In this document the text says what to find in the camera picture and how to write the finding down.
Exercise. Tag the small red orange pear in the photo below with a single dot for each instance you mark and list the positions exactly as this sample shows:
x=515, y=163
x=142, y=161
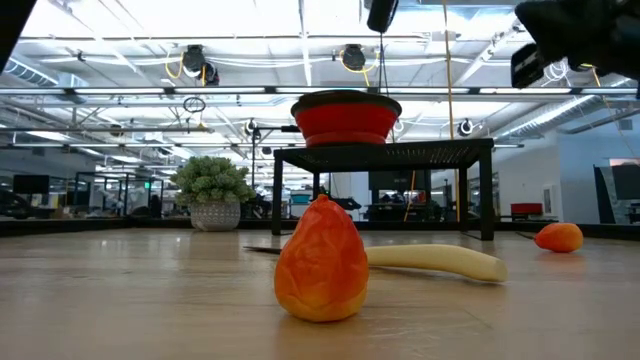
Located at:
x=322, y=265

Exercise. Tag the red collapsible bowl grey rim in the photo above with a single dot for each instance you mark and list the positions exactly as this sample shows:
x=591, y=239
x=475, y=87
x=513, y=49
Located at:
x=345, y=122

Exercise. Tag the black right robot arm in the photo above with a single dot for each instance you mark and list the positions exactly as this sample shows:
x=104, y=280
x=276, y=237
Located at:
x=632, y=40

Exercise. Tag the black background rig frame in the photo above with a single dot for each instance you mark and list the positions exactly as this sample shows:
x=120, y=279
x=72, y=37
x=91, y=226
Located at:
x=260, y=129

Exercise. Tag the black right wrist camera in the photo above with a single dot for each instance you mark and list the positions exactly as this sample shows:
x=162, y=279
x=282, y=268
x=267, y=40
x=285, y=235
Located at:
x=527, y=66

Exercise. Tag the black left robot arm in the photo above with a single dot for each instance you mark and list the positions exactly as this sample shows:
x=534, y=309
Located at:
x=12, y=20

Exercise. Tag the dark wall panel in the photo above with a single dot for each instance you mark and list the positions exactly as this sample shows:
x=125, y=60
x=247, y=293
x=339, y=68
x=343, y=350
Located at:
x=602, y=200

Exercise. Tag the small orange peach with stem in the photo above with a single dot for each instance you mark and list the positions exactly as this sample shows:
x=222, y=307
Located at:
x=561, y=238

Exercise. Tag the red storage bin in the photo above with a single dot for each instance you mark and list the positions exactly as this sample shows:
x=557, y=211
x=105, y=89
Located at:
x=526, y=208

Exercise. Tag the black background robot arm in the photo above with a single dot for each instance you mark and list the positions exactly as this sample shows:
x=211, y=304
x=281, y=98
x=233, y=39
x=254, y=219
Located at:
x=347, y=204

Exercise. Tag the pale yellow banana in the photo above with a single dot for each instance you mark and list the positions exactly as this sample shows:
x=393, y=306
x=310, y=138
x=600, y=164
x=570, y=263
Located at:
x=440, y=257

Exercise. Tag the black perforated metal shelf riser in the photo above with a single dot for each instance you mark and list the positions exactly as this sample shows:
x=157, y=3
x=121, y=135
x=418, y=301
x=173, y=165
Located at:
x=380, y=155

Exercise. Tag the green succulent plant in pot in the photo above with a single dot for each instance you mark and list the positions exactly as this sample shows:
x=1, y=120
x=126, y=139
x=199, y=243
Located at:
x=212, y=182

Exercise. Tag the black aluminium rig frame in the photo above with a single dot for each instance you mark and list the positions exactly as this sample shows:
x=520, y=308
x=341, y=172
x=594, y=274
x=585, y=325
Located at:
x=125, y=226

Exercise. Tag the black monitor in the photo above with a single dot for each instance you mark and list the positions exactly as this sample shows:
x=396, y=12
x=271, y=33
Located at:
x=30, y=184

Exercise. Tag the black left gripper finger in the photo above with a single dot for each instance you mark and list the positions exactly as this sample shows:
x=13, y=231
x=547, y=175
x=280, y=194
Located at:
x=382, y=15

